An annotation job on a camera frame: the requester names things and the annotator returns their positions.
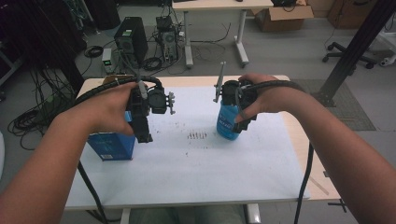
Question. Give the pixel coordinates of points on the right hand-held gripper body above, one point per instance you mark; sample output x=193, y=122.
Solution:
x=232, y=91

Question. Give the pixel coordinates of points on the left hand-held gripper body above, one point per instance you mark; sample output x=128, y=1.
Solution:
x=155, y=99

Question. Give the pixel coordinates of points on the blue plastic bottle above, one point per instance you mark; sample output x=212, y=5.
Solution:
x=224, y=124

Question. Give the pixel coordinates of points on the blue cardboard box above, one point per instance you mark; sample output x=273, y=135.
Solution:
x=112, y=147

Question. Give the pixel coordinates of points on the person's left hand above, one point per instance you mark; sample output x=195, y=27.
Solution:
x=109, y=112

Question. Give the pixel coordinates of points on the person's right hand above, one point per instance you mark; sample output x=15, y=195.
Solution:
x=274, y=96

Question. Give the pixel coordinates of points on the white table mat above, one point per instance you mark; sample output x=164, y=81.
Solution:
x=202, y=168

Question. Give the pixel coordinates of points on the open grey computer tower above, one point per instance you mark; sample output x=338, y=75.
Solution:
x=168, y=40

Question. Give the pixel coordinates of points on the white bench power supply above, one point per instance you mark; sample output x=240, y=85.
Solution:
x=107, y=60

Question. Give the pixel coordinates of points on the black computer tower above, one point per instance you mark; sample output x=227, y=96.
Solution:
x=132, y=40

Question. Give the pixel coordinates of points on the open brown cardboard box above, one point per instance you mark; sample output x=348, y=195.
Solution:
x=280, y=18

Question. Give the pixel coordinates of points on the white table leg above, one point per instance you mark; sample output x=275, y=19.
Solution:
x=252, y=214
x=125, y=216

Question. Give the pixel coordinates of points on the white desk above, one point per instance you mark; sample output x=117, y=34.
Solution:
x=218, y=4

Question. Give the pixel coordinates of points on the grey floor mat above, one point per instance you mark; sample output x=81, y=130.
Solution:
x=345, y=115

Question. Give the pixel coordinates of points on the black office chair base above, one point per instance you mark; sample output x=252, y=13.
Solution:
x=341, y=54

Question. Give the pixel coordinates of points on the black table clamp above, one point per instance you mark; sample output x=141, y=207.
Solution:
x=337, y=205

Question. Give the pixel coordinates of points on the black metal stand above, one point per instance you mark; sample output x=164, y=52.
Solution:
x=355, y=53

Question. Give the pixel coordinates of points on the closed brown cardboard box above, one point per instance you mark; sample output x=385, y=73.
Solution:
x=348, y=14

